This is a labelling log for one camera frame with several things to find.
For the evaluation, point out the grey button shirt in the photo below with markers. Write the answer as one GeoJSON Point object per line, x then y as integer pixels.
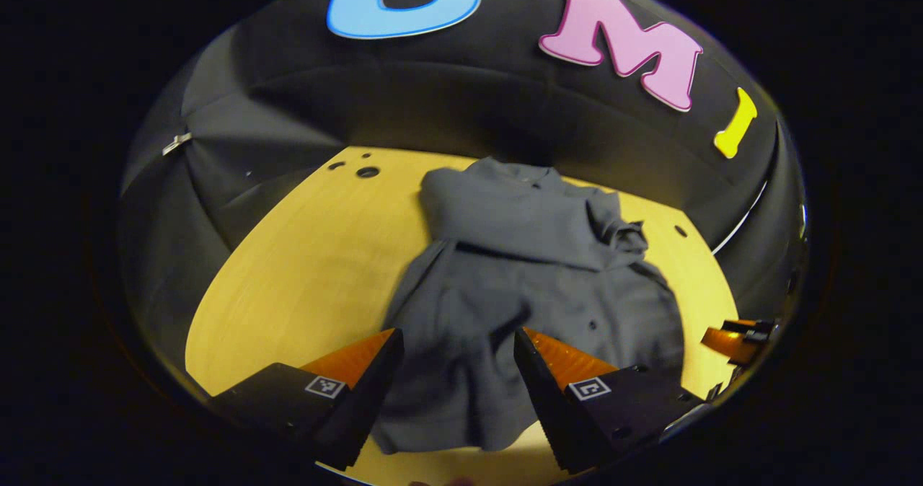
{"type": "Point", "coordinates": [505, 277]}

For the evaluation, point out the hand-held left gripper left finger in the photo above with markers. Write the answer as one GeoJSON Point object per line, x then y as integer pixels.
{"type": "Point", "coordinates": [371, 392]}

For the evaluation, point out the silver metal clip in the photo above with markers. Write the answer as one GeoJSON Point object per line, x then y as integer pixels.
{"type": "Point", "coordinates": [177, 143]}

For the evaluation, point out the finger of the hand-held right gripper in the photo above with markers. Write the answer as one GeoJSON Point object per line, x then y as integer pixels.
{"type": "Point", "coordinates": [728, 343]}

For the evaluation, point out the black backdrop cloth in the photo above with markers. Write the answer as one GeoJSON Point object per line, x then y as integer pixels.
{"type": "Point", "coordinates": [469, 96]}

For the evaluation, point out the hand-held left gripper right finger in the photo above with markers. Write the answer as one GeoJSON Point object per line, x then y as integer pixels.
{"type": "Point", "coordinates": [548, 399]}

